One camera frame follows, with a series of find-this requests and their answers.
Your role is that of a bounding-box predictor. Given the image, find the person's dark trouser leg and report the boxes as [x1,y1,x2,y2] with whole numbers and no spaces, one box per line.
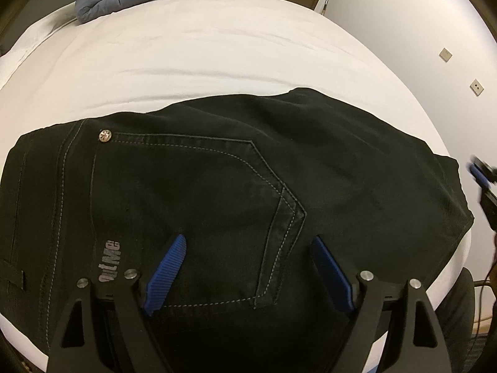
[435,269,476,373]

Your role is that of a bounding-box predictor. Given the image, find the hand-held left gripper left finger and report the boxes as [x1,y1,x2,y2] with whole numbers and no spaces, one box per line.
[48,234,188,373]

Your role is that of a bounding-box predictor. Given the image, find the black pants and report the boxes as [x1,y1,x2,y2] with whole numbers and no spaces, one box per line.
[0,88,475,373]

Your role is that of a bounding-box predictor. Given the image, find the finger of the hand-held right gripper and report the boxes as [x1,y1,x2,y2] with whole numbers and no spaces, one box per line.
[468,155,497,192]

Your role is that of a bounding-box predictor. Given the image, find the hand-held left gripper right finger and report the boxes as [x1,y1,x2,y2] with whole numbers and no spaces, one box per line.
[310,235,453,373]

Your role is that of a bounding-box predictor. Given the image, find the black cable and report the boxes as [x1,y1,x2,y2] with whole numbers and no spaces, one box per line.
[471,237,497,324]

